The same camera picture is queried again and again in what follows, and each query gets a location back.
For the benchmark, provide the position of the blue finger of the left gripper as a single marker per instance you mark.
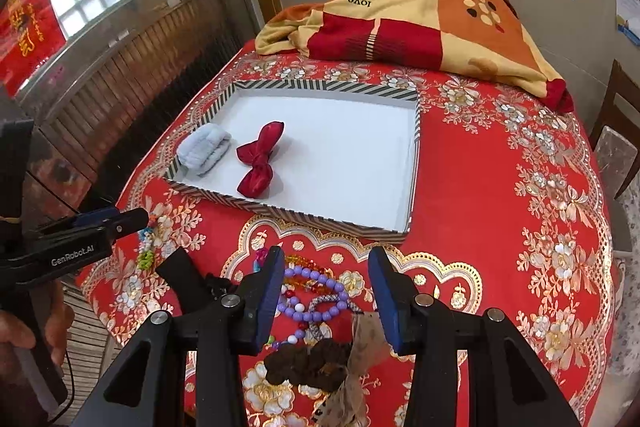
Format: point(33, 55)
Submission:
point(85, 219)
point(126, 223)

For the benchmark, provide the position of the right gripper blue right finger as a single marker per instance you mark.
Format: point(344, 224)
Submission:
point(394, 295)

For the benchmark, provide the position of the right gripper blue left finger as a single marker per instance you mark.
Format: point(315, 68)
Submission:
point(260, 293)

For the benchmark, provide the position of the person's left hand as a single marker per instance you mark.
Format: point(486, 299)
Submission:
point(53, 329)

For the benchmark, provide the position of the brown lace hair bow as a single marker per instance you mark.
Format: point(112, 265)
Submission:
point(334, 368)

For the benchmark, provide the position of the light blue fluffy scrunchie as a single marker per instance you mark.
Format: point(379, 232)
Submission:
point(203, 148)

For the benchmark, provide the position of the red floral bedspread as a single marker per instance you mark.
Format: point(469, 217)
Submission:
point(509, 213)

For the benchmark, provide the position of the dark red satin bow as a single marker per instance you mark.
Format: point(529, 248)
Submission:
point(256, 156)

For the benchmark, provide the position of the striped white tray box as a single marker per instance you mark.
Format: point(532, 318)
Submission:
point(346, 162)

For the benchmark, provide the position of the red calligraphy poster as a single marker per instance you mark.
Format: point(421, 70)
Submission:
point(30, 36)

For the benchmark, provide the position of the wooden chair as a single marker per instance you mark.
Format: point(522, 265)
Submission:
point(619, 84)

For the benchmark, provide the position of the red yellow patchwork blanket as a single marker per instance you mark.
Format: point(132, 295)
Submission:
point(481, 39)

